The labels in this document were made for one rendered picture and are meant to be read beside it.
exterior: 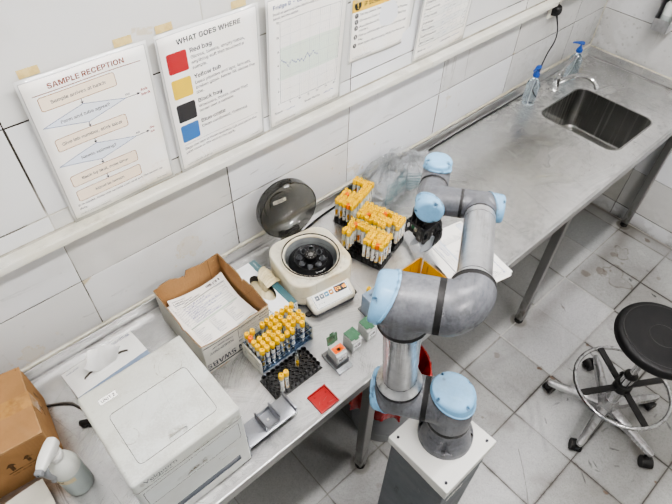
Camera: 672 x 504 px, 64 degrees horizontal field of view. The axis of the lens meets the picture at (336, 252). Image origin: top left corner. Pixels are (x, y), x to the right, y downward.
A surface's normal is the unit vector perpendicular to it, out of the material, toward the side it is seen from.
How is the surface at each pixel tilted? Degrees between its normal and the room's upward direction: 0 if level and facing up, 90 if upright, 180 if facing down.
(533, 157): 0
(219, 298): 2
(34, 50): 90
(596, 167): 0
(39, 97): 94
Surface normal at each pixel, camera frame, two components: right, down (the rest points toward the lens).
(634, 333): 0.07, -0.67
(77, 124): 0.67, 0.61
